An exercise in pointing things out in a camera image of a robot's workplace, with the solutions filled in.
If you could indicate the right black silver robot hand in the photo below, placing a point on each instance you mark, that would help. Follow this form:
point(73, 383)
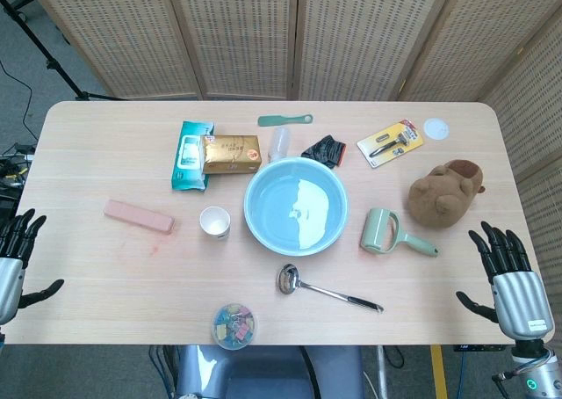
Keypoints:
point(520, 298)

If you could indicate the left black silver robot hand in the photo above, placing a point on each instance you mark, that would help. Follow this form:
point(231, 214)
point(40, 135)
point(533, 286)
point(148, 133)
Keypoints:
point(11, 280)

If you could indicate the stainless steel ladle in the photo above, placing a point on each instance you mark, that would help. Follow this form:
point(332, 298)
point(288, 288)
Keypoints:
point(287, 280)

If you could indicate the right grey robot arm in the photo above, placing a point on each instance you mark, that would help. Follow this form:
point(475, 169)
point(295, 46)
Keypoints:
point(546, 379)

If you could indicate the black power strip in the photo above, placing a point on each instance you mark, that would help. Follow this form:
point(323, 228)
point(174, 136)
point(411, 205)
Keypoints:
point(472, 347)

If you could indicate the brown plush capybara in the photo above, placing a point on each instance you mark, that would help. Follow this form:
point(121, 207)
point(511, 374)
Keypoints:
point(445, 192)

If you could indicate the pink pencil case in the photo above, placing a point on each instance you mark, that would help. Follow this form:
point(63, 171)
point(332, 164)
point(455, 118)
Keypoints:
point(138, 216)

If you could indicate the green lint roller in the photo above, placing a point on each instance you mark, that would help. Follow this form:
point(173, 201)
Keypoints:
point(377, 232)

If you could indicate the metal table leg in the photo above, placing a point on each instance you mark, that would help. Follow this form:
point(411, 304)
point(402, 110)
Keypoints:
point(381, 372)

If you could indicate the white round lid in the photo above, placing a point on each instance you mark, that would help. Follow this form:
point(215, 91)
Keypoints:
point(436, 128)

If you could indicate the razor in yellow blister pack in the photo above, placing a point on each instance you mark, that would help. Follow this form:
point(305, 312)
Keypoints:
point(391, 142)

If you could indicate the white floral paper cup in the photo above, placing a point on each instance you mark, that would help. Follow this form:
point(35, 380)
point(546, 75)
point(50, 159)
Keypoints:
point(214, 221)

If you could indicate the green wet wipes pack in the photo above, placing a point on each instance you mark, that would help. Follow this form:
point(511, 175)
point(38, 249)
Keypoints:
point(189, 157)

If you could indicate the black tripod stand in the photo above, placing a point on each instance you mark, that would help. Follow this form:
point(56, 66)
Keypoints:
point(48, 58)

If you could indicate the clear jar of binder clips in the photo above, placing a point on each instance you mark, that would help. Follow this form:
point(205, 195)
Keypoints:
point(235, 326)

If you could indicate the black crumpled cloth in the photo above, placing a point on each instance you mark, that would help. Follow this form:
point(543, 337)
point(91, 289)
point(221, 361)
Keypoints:
point(325, 150)

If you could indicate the gold tissue pack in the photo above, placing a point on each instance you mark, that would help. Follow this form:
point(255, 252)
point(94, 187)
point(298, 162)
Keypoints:
point(232, 154)

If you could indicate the light blue plastic basin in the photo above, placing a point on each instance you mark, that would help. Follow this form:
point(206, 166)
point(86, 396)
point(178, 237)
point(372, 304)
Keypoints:
point(272, 205)

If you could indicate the grey blue robot torso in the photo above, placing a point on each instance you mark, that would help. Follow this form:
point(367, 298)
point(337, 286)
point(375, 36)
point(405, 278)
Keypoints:
point(263, 372)

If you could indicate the green plastic spatula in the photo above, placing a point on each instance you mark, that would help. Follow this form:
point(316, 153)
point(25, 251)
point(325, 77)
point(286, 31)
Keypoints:
point(276, 120)

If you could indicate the wooden woven folding screen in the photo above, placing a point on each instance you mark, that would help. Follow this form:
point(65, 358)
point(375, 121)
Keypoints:
point(351, 34)

